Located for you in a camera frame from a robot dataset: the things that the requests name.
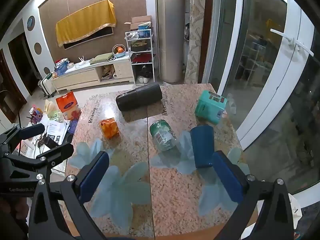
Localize white window handle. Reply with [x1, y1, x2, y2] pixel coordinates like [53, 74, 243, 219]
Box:
[270, 29, 314, 56]

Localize fruit basket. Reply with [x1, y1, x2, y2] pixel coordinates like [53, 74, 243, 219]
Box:
[112, 44, 126, 57]

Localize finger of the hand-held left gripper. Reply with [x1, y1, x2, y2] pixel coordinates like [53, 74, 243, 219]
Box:
[0, 124, 46, 153]
[4, 143, 74, 172]

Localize green cushion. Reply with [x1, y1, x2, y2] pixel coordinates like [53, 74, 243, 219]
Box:
[89, 52, 114, 64]

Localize dark wooden door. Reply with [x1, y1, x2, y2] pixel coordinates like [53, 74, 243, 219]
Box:
[7, 34, 33, 96]

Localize white router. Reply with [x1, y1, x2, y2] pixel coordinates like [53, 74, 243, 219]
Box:
[75, 56, 92, 68]

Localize white metal shelf rack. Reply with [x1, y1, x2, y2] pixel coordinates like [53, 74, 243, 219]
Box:
[125, 30, 155, 85]

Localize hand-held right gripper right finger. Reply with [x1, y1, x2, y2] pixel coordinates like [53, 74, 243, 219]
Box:
[212, 151, 295, 240]

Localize cardboard box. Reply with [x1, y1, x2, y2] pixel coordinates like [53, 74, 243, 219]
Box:
[124, 16, 152, 32]

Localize orange carton box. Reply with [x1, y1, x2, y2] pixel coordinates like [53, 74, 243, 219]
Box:
[55, 92, 82, 120]

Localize white folded paper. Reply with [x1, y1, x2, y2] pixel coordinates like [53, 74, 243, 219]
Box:
[288, 193, 303, 218]

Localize white suitcase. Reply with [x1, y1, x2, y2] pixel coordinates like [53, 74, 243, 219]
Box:
[38, 72, 56, 98]

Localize beige television cabinet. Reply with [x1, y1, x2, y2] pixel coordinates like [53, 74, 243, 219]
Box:
[51, 54, 135, 93]

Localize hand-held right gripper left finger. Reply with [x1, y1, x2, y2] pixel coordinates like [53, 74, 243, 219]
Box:
[29, 151, 110, 240]

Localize tall cylindrical air conditioner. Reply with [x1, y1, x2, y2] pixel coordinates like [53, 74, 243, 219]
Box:
[155, 0, 187, 84]

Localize yellow cloth cover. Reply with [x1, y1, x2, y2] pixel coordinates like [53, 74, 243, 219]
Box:
[55, 0, 117, 47]

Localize orange snack packet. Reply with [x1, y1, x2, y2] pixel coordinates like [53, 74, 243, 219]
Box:
[99, 117, 119, 139]

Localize blue cup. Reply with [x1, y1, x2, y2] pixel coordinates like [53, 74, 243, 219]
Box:
[190, 124, 215, 169]

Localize printed paper sheets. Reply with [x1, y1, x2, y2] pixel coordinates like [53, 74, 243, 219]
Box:
[45, 120, 73, 142]

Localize blue box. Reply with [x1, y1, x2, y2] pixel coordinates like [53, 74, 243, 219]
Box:
[54, 64, 70, 76]

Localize wall television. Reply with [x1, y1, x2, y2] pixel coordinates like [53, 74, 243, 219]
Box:
[62, 26, 114, 50]

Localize round blue wall ornament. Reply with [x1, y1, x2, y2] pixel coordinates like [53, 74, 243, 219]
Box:
[26, 15, 36, 32]

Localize patterned curtain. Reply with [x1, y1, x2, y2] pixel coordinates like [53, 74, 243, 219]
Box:
[185, 0, 213, 84]

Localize green drink can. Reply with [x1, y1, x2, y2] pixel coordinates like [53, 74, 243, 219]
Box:
[149, 119, 177, 151]

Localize black cylindrical flask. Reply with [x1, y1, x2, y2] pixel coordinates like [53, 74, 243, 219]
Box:
[115, 82, 163, 111]

